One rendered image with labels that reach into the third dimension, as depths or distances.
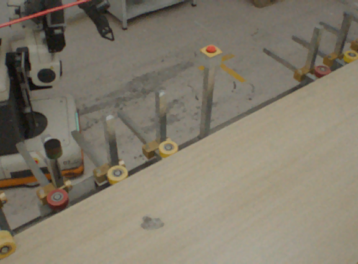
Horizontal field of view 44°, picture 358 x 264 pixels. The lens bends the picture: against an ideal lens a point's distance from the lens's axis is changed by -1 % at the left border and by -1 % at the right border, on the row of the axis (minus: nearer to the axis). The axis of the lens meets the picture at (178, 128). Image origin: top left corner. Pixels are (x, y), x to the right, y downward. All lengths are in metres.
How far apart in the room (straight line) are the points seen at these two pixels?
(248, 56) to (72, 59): 1.59
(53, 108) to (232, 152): 1.59
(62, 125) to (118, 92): 0.81
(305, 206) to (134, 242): 0.66
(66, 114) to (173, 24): 1.88
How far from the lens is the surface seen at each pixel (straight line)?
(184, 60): 4.02
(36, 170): 1.94
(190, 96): 3.60
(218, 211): 1.69
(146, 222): 1.65
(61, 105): 3.16
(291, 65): 2.60
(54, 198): 1.77
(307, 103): 2.23
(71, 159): 2.86
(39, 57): 2.61
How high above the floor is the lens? 2.25
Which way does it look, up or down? 43 degrees down
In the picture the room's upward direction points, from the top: 1 degrees clockwise
